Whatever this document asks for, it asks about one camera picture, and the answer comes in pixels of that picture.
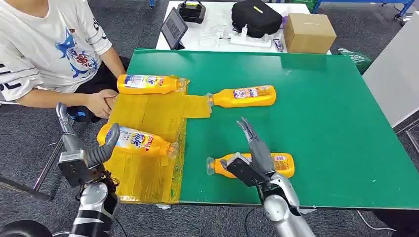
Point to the black bag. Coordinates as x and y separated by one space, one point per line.
257 16

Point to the small blue white packet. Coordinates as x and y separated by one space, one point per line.
278 45

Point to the person's right hand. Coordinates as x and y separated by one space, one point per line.
96 106

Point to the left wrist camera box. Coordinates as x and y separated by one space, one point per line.
73 170

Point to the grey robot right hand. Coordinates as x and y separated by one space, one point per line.
262 157

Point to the white table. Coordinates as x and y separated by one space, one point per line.
212 19

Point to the orange drink bottle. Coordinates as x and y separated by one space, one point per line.
147 84
144 142
284 165
245 96

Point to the green table mat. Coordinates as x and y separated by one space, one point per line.
311 124

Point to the grey table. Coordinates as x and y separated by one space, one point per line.
396 68

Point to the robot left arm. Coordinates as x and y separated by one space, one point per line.
93 209

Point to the brown cardboard box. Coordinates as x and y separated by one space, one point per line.
309 32

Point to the white power strip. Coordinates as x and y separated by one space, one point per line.
252 42

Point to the person's left hand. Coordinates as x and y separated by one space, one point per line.
108 93

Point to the white charger plug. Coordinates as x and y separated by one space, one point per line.
244 30

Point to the person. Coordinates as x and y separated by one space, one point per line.
49 45

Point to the green plastic crate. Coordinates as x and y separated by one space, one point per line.
356 60

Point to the black rounded robot cover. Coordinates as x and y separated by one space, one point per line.
23 230

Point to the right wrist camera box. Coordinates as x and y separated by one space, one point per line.
244 171

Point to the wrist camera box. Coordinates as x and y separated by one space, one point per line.
244 171
73 170

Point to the yellow sheet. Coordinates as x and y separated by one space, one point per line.
147 111

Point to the black metal chair frame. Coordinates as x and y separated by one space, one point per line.
42 175

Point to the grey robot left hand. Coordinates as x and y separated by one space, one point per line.
73 142

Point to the dark tablet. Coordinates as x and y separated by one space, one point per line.
174 29

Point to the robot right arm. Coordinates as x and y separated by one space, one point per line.
284 209

